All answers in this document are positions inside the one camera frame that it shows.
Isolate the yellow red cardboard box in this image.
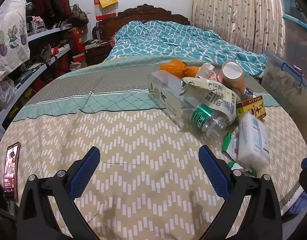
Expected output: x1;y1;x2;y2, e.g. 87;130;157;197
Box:
236;95;267;120

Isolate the small orange fruit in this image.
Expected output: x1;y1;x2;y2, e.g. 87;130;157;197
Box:
185;66;201;78

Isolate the dark wooden nightstand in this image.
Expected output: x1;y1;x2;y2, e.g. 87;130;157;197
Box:
85;40;113;67

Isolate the red paper bag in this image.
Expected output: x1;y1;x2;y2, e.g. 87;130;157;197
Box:
69;28;86;63

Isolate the red yellow wall calendar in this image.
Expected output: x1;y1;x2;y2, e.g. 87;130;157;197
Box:
93;0;119;22

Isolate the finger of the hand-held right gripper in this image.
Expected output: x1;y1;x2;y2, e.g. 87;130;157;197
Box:
299;157;307;202

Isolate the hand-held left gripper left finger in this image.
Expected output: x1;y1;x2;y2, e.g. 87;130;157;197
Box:
17;146;101;240

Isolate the carved wooden headboard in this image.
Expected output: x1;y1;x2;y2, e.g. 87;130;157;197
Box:
92;4;191;39

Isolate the white green carton box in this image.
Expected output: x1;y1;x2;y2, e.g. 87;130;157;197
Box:
148;70;194;120

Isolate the beige leaf print curtain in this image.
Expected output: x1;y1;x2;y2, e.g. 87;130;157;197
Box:
190;0;286;55

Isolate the white paper cup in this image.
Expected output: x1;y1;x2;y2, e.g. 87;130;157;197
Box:
222;60;244;80

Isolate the white wet wipes pack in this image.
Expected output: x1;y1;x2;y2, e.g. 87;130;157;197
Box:
237;112;270;169

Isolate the pile of dark red clothes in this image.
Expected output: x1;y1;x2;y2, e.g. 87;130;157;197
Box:
31;0;71;25

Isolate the smartphone in brown case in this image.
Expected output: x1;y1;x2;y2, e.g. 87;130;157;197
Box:
2;141;21;202

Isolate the beige round waste bin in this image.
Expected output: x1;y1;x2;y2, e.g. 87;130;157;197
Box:
285;105;307;147

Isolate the pink drink bottle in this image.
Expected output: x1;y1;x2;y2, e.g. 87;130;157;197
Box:
220;74;246;94

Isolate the teal white patterned quilt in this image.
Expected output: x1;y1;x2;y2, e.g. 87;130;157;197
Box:
104;20;267;77

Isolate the green label plastic bottle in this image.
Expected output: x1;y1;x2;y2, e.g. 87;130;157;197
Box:
191;104;230;139

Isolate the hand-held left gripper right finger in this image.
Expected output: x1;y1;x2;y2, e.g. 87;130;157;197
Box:
198;145;284;240

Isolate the green white sachet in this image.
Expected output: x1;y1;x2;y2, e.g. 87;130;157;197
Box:
221;132;240;160
227;162;257;177

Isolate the white plastic bag on shelf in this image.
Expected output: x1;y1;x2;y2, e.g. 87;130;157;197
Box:
0;79;16;110

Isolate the floral storage box blue handle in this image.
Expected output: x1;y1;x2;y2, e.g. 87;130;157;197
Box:
261;51;307;105

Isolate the large orange fruit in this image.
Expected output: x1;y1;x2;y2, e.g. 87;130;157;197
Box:
159;59;187;79

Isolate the zigzag patterned bed sheet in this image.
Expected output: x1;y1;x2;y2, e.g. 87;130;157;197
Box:
0;55;307;240

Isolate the checkered bag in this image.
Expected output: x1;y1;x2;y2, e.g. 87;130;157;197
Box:
26;16;46;37

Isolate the cream green snack wrapper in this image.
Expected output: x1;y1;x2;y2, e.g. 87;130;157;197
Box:
180;76;237;123

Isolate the white plant print cloth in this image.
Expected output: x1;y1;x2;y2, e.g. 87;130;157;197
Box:
0;0;31;88

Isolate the grey metal shelf rack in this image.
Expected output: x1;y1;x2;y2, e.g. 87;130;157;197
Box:
0;24;73;140

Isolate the brown handbag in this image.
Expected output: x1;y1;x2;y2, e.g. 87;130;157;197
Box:
69;4;89;26

